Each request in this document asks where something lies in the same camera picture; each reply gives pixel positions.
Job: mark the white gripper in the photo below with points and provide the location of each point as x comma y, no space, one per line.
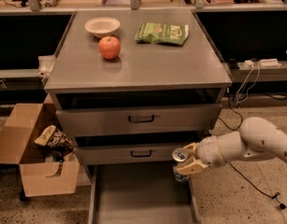
209,150

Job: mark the redbull can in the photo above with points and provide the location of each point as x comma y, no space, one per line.
179,156

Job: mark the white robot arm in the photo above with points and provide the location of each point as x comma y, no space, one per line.
256,140

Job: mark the middle drawer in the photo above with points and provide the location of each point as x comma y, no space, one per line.
92,154

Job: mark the drawer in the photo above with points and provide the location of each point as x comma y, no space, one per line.
141,193
134,120
92,154

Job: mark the bottom drawer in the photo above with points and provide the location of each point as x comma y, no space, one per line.
141,193

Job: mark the grey drawer cabinet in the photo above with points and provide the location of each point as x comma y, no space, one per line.
142,75

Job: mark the top drawer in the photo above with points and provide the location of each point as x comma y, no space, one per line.
134,120

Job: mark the white power strip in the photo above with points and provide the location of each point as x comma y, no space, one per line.
265,63

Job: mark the green chip bag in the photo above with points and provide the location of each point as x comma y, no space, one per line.
162,33

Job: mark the red apple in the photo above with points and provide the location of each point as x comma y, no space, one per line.
109,47

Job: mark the brown snack bag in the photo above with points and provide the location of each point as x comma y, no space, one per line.
54,138

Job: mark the cardboard box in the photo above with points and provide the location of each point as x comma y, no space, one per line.
40,176

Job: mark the white bowl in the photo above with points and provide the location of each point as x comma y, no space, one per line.
102,26

